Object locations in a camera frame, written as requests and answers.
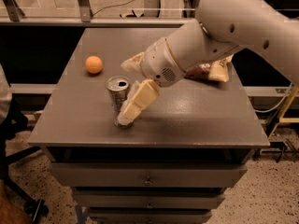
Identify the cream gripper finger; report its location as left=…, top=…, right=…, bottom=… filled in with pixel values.
left=117, top=78, right=160, bottom=124
left=121, top=52, right=144, bottom=73

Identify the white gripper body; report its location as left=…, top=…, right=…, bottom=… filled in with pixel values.
left=140, top=37, right=185, bottom=87

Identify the silver blue redbull can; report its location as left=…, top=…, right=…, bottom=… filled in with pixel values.
left=106, top=76, right=133, bottom=129

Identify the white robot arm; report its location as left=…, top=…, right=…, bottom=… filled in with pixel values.
left=117, top=0, right=299, bottom=125

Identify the orange fruit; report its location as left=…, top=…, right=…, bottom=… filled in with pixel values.
left=85, top=56, right=104, bottom=74

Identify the brown white chip bag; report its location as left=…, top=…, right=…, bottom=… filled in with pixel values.
left=185, top=56, right=233, bottom=82

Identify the grey drawer cabinet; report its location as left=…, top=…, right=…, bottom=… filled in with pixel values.
left=29, top=28, right=267, bottom=213

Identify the top grey drawer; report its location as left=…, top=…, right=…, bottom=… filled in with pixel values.
left=50, top=163, right=247, bottom=188

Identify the grey drawer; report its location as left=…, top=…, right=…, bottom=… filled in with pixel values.
left=89, top=209, right=211, bottom=224
left=50, top=163, right=247, bottom=188
left=73, top=190, right=225, bottom=209

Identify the middle grey drawer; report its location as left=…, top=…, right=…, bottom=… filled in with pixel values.
left=73, top=190, right=225, bottom=209

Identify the black office chair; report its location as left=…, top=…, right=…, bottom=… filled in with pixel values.
left=0, top=100, right=49, bottom=224

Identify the bottom grey drawer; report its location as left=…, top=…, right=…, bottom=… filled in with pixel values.
left=89, top=209, right=211, bottom=224

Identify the yellow metal stand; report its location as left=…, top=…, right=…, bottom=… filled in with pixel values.
left=258, top=86, right=299, bottom=163

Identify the floor cable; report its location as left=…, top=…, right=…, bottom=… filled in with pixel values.
left=92, top=0, right=169, bottom=18

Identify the metal railing frame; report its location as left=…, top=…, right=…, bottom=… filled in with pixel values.
left=0, top=0, right=195, bottom=26

